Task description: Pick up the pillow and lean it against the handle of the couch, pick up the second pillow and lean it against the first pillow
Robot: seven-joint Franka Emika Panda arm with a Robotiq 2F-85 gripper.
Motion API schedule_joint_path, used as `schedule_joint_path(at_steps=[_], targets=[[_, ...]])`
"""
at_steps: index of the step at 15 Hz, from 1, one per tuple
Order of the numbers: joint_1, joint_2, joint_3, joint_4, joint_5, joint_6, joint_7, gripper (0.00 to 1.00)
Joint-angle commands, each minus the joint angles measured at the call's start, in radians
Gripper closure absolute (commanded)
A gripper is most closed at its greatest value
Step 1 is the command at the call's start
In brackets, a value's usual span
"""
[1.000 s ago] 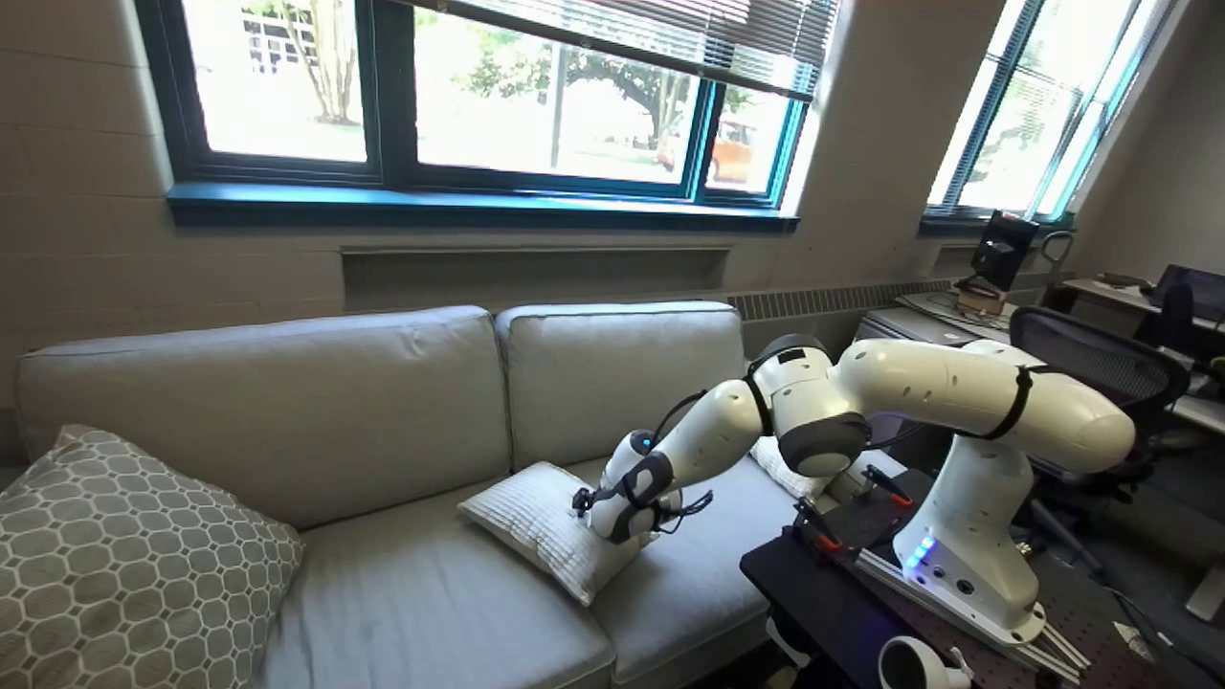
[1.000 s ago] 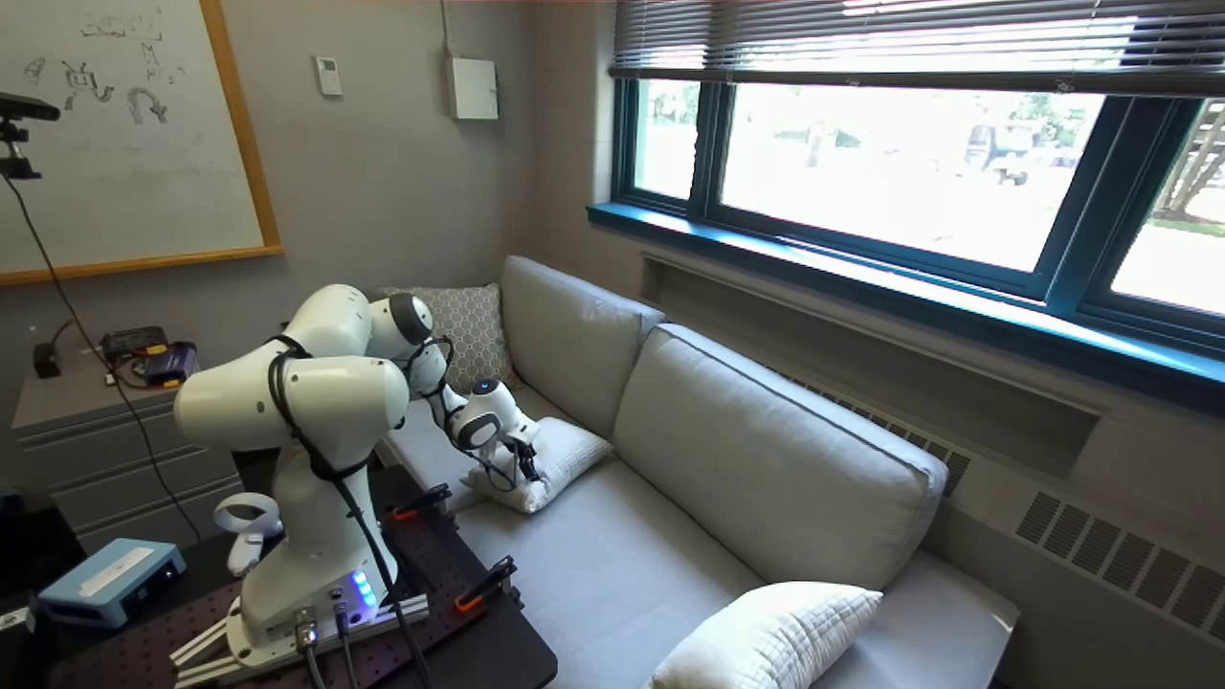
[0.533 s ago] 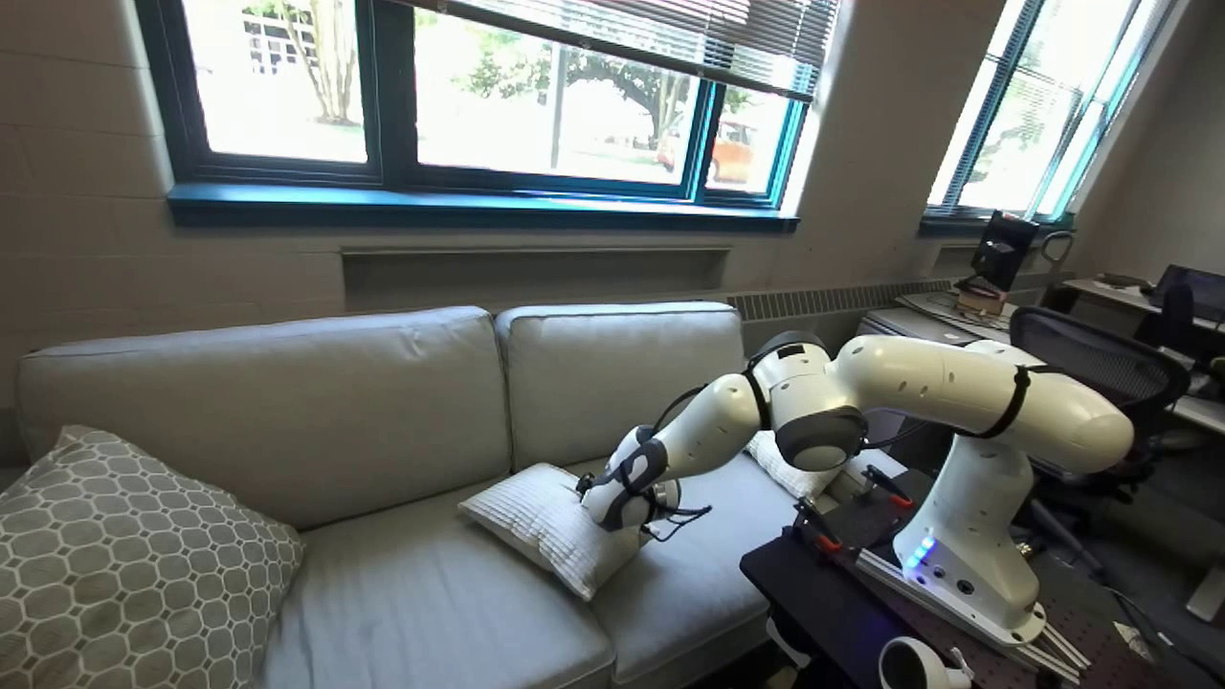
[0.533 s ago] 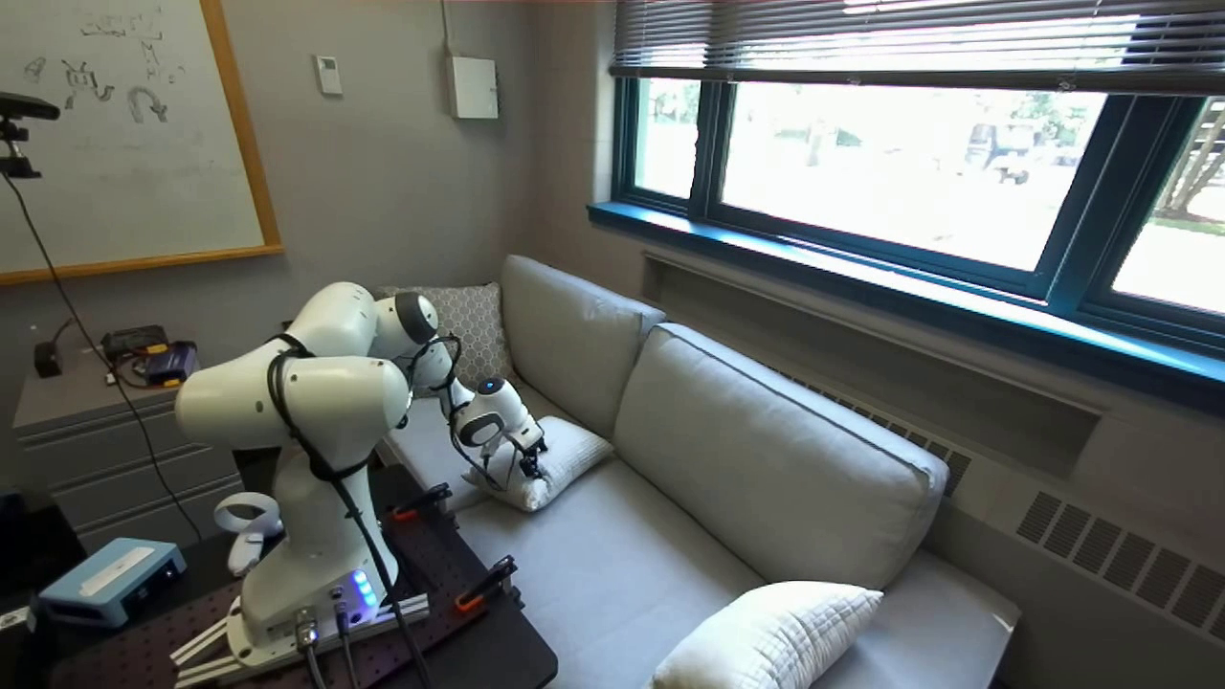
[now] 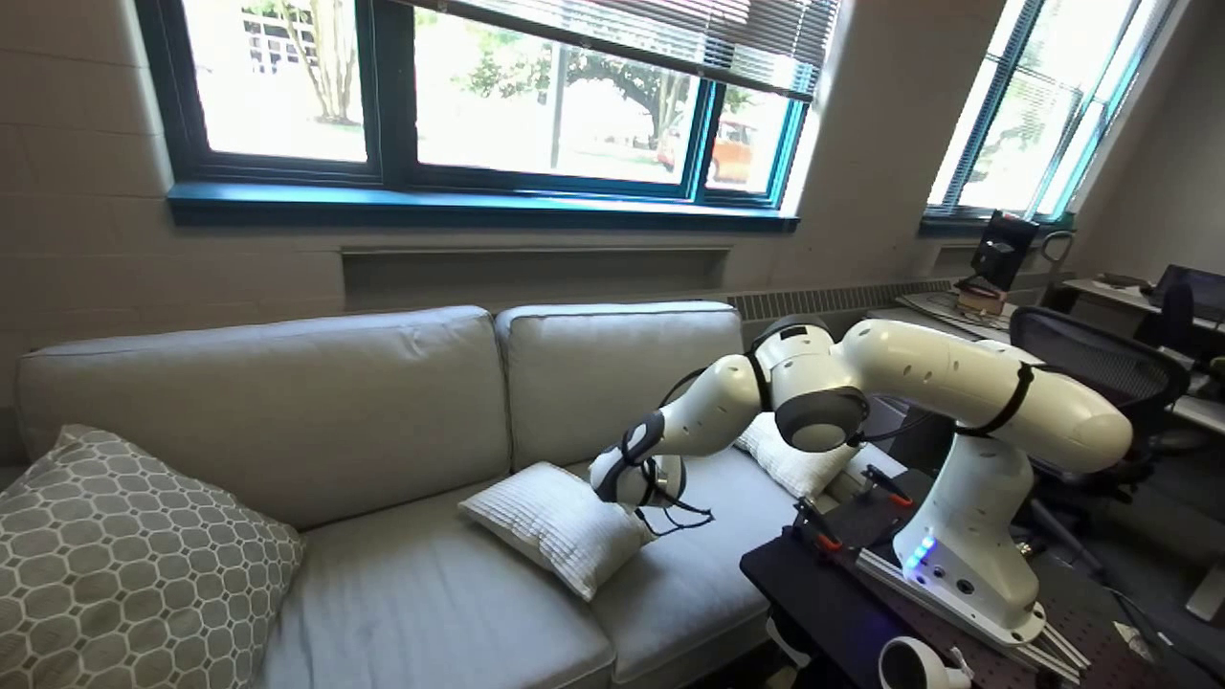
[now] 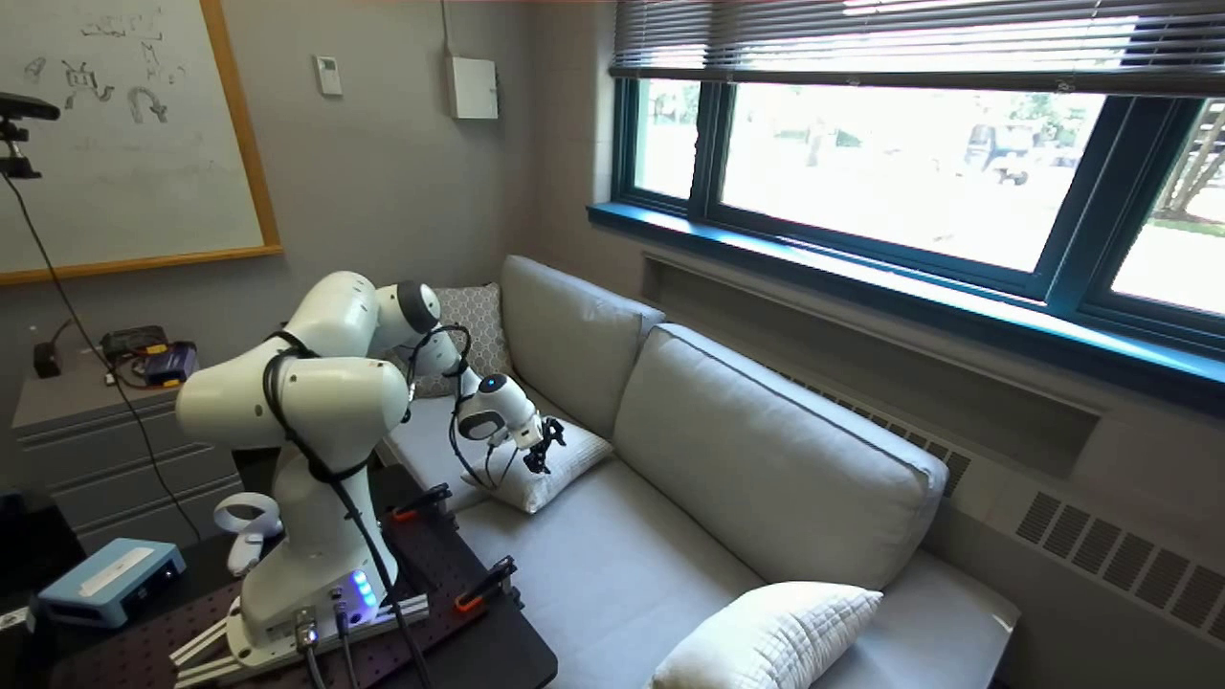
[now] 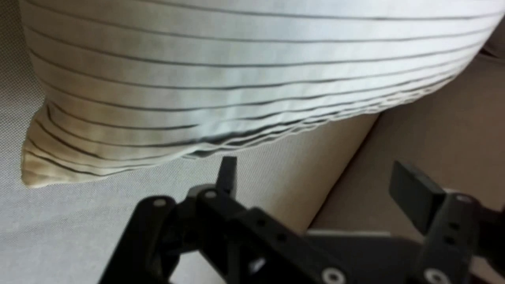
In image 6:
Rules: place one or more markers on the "black robot table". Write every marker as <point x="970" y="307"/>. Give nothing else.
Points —
<point x="493" y="645"/>

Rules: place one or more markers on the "white quilted pillow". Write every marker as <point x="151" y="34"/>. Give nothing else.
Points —
<point x="579" y="462"/>
<point x="769" y="631"/>

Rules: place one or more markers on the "black camera on stand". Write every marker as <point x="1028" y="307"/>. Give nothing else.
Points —
<point x="21" y="118"/>

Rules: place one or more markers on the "wide teal framed window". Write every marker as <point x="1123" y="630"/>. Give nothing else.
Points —
<point x="895" y="166"/>

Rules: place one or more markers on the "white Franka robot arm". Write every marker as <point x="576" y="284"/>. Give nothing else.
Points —
<point x="308" y="397"/>

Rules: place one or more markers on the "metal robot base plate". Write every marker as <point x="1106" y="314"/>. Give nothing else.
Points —
<point x="244" y="645"/>

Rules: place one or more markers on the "wall heater grille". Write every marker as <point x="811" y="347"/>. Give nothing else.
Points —
<point x="1113" y="560"/>

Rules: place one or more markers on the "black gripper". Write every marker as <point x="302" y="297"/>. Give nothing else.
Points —
<point x="548" y="432"/>

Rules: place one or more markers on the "white VR controller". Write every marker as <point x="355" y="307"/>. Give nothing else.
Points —
<point x="244" y="522"/>

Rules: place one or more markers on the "window blinds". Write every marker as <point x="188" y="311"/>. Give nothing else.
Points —
<point x="895" y="32"/>

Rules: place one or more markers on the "grey fabric couch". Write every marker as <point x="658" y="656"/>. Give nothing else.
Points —
<point x="769" y="462"/>

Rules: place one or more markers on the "wood framed whiteboard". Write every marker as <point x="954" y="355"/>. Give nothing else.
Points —
<point x="115" y="126"/>

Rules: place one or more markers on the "grey lattice patterned pillow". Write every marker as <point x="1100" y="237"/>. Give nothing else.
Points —
<point x="476" y="326"/>

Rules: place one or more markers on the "small black object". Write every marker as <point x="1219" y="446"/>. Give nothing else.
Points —
<point x="43" y="362"/>

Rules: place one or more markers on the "white wall thermostat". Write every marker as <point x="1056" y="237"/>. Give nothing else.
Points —
<point x="326" y="79"/>

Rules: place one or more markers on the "light blue box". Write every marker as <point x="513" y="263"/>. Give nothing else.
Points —
<point x="110" y="575"/>

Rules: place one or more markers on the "grey drawer cabinet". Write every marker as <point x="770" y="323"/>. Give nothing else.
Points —
<point x="89" y="446"/>

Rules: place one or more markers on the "white wall box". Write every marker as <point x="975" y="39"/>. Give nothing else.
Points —
<point x="473" y="87"/>

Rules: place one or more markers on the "black orange device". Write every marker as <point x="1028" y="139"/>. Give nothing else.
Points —
<point x="146" y="362"/>

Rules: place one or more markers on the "red black clamp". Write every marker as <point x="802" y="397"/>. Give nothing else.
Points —
<point x="483" y="580"/>
<point x="420" y="501"/>

